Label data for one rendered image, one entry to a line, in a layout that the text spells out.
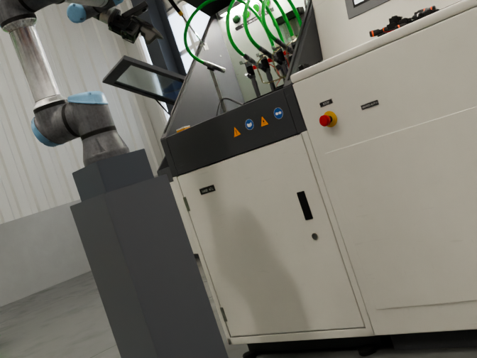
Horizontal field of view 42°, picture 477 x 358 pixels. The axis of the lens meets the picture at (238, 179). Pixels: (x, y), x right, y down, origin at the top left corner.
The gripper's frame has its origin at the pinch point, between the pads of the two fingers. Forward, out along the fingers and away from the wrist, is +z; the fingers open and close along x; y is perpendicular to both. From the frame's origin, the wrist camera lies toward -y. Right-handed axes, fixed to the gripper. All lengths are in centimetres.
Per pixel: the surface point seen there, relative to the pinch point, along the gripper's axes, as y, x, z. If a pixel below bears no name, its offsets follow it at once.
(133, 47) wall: -269, -672, -189
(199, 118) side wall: 15.9, -23.6, 26.4
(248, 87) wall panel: -13, -37, 38
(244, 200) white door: 46, 4, 59
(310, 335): 79, 0, 102
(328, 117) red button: 21, 48, 70
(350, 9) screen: -21, 41, 61
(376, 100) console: 14, 58, 80
